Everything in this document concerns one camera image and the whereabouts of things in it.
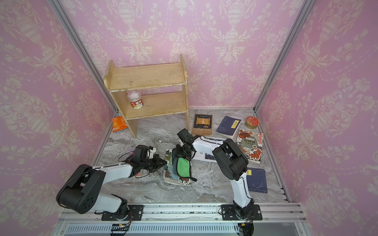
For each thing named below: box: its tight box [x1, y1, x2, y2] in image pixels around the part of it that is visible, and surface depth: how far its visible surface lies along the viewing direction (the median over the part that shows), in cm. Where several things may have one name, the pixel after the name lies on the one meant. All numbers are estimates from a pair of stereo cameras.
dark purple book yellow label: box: [215, 115, 242, 140], surface depth 109 cm
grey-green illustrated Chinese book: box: [162, 149, 192, 186], surface depth 86 cm
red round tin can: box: [245, 116, 260, 130], surface depth 111 cm
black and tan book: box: [191, 114, 213, 136], surface depth 111 cm
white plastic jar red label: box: [126, 90, 144, 110], surface depth 92 cm
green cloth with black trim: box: [172, 148, 197, 182], surface depth 87 cm
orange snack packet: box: [110, 116, 128, 133], surface depth 109 cm
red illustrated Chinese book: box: [235, 128, 264, 164], surface depth 105 cm
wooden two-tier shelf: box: [103, 54, 190, 139], surface depth 83 cm
